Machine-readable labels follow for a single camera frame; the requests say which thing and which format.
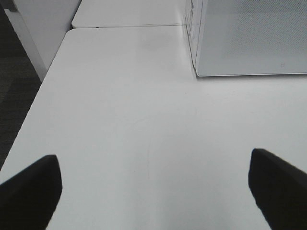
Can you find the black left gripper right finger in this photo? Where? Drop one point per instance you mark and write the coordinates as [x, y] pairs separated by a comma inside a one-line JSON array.
[[279, 190]]

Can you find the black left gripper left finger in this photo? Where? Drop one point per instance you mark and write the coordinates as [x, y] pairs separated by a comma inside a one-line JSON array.
[[28, 199]]

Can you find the white microwave door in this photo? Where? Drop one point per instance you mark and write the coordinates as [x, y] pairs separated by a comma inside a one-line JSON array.
[[252, 37]]

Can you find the white partition panel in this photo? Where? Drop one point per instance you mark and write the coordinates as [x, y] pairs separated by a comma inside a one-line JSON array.
[[41, 26]]

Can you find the white adjacent table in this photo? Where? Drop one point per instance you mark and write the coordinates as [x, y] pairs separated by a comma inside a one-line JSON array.
[[129, 13]]

